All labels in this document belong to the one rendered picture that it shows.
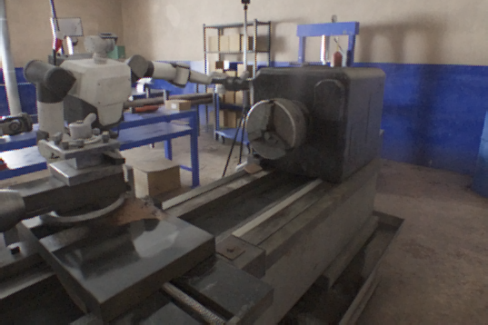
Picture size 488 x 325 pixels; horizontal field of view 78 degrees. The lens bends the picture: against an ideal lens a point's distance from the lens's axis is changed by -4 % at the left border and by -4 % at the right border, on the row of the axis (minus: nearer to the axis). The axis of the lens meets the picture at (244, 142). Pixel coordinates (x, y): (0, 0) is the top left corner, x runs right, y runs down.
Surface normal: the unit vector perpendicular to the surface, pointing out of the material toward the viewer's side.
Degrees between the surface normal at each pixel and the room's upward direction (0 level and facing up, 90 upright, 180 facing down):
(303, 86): 90
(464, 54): 90
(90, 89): 96
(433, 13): 90
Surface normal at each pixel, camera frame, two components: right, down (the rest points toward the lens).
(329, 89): -0.63, 0.20
